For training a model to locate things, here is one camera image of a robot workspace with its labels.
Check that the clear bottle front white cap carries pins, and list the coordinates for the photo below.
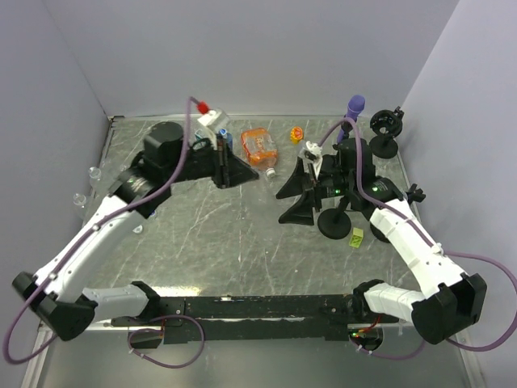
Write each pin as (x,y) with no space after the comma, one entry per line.
(83,206)

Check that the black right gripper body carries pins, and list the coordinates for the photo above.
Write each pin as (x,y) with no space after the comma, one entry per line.
(335,183)

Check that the purple microphone on stand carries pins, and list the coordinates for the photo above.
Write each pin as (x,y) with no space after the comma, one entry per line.
(354,107)

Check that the green toy brick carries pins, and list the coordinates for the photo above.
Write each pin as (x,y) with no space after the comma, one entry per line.
(357,236)

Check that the clear Pocari bottle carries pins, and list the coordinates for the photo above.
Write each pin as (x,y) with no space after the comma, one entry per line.
(95,177)

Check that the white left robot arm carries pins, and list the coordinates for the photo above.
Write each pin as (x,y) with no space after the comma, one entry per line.
(57,293)

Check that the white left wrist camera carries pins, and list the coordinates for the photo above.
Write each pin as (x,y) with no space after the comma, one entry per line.
(211,120)

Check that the black empty microphone stand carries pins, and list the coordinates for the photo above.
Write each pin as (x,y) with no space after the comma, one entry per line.
(387,125)

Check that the yellow orange bottle cap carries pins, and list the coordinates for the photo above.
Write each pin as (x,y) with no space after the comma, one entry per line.
(296,134)

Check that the orange plastic bottle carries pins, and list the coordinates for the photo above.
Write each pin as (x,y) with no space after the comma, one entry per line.
(260,150)

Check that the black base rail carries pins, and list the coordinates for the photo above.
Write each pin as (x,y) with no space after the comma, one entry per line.
(255,317)

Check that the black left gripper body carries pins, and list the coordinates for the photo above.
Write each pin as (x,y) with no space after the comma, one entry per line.
(203,163)

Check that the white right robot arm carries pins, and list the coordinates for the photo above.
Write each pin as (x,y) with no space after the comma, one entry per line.
(448,299)

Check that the blue water bottle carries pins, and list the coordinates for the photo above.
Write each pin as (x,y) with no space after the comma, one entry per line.
(199,134)

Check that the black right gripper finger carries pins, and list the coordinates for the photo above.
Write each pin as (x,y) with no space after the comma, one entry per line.
(302,212)
(301,182)

